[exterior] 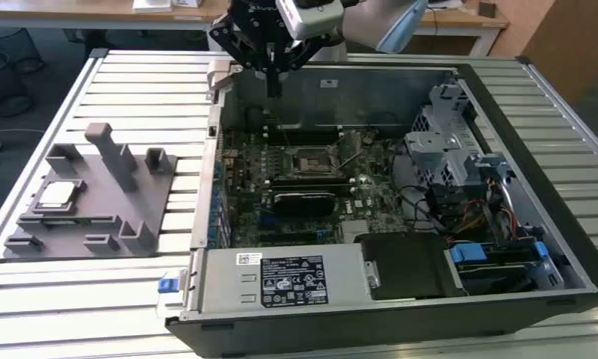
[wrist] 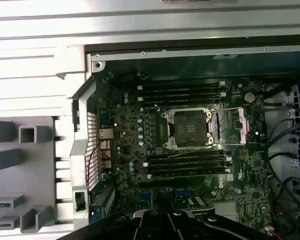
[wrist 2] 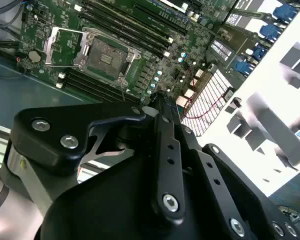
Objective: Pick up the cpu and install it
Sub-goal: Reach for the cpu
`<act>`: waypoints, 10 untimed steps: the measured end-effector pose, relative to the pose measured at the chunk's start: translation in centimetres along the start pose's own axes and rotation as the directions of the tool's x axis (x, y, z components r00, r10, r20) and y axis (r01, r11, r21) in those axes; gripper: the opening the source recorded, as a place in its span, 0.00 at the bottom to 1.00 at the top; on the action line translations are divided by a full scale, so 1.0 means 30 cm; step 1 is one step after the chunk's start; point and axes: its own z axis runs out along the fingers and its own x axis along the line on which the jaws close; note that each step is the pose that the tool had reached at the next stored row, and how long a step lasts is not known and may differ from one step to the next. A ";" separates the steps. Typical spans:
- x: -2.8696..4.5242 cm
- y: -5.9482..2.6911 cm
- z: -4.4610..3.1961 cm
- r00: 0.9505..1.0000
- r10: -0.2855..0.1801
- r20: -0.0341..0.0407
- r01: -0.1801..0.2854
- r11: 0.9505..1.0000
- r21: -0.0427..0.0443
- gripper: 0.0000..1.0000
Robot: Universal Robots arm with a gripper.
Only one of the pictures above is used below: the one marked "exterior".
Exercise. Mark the CPU socket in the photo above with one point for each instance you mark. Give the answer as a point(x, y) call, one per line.
point(309, 164)

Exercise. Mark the green RAM stick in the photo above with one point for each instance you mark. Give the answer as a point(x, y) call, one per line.
point(80, 222)

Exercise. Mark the small white carton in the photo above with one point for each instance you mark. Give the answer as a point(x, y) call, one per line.
point(186, 3)

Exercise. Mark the black RAM slot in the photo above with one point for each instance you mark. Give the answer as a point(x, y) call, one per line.
point(304, 130)
point(309, 182)
point(309, 188)

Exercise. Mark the grey case corner bracket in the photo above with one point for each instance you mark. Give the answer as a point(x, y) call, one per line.
point(216, 73)

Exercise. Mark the green motherboard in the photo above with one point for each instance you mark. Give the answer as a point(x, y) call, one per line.
point(378, 187)

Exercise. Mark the round coin cell battery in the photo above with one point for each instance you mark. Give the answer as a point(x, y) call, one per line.
point(368, 138)

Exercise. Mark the silver CPU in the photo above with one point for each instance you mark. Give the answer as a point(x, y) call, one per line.
point(58, 194)

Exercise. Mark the blue plastic tab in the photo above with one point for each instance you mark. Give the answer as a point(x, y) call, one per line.
point(541, 250)

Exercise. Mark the black plastic shroud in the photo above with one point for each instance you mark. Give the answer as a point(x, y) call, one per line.
point(409, 265)

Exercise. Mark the white box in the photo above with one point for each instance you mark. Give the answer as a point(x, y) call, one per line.
point(152, 5)

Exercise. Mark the black expansion slot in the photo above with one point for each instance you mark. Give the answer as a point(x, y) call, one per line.
point(286, 236)

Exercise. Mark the silver chipset heatsink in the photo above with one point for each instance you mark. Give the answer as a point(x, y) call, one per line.
point(354, 229)

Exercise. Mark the dark brown block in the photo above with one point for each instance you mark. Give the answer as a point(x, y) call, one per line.
point(488, 9)

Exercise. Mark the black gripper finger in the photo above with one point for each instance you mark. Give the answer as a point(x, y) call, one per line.
point(238, 45)
point(298, 54)

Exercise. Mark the wooden cabinet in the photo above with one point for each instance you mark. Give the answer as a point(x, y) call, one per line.
point(568, 37)

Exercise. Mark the disk bay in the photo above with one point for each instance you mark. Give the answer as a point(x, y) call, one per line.
point(504, 275)

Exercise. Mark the black mesh waste bin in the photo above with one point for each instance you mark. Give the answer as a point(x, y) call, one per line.
point(14, 45)
point(4, 86)

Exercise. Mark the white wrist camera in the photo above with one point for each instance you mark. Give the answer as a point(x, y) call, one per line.
point(313, 20)

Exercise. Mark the silver metal drive cage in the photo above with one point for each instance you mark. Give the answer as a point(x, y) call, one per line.
point(413, 147)

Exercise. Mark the grey plastic drive latch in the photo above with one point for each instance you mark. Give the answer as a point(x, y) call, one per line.
point(488, 161)

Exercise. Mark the black PC case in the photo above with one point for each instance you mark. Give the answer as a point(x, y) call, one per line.
point(329, 336)

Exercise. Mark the blue case release latch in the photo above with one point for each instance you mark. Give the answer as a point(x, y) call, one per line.
point(166, 285)

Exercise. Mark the wooden desk white legs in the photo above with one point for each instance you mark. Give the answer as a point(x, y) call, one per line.
point(104, 15)

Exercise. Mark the grey parts rack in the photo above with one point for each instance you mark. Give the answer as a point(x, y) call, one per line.
point(104, 224)

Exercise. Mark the black graphics card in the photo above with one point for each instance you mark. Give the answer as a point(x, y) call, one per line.
point(304, 203)

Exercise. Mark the silver power supply unit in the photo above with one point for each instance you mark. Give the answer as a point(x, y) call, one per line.
point(218, 276)

